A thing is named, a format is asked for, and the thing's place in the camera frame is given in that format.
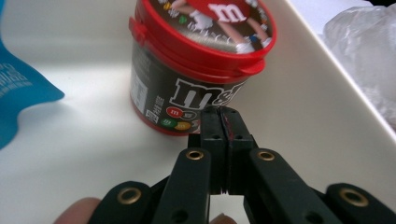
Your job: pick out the red-lidded candy jar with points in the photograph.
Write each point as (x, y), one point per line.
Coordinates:
(162, 81)

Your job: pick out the white plastic tray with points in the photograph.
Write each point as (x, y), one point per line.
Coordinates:
(93, 140)

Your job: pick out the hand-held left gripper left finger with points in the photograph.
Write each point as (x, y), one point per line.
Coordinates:
(214, 149)

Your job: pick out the blue snack pouch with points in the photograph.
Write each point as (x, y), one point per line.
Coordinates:
(18, 93)

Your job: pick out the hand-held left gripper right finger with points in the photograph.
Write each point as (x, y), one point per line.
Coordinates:
(238, 155)

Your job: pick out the clear plastic shopping bag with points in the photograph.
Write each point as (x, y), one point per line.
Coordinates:
(367, 46)

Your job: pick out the white table cover board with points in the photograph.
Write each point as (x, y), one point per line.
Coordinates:
(314, 12)

